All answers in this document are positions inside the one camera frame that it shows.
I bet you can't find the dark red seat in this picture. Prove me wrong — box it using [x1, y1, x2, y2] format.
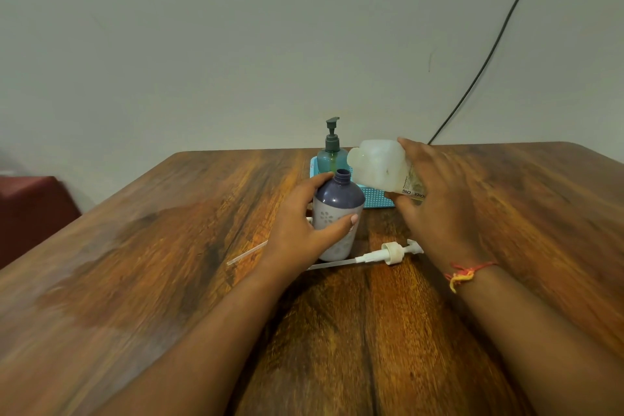
[0, 176, 82, 269]

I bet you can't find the white pump head with tube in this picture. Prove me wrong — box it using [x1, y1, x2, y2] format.
[306, 239, 424, 271]

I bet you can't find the green pump dispenser bottle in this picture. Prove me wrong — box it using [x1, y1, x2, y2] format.
[317, 117, 350, 176]

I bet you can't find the person's left forearm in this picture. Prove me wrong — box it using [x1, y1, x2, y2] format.
[95, 260, 313, 416]

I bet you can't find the person's right hand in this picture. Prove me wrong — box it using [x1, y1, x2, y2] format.
[384, 137, 496, 276]

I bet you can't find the blue plastic mesh tray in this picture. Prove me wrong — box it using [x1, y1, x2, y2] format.
[310, 156, 396, 210]

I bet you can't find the person's right forearm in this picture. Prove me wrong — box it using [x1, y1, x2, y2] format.
[446, 264, 624, 416]

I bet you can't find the purple bottle with white label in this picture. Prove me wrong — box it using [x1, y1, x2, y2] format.
[312, 168, 366, 263]

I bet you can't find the black cable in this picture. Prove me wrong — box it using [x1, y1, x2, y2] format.
[427, 0, 557, 145]

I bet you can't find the red and yellow thread bracelet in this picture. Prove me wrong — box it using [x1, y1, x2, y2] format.
[444, 261, 499, 294]

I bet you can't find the translucent white plastic bottle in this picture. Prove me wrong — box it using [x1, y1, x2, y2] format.
[346, 139, 426, 202]

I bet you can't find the person's left hand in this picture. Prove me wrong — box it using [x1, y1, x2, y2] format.
[260, 172, 360, 286]

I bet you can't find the clear white dip tube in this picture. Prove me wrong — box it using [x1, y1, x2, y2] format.
[227, 240, 270, 267]

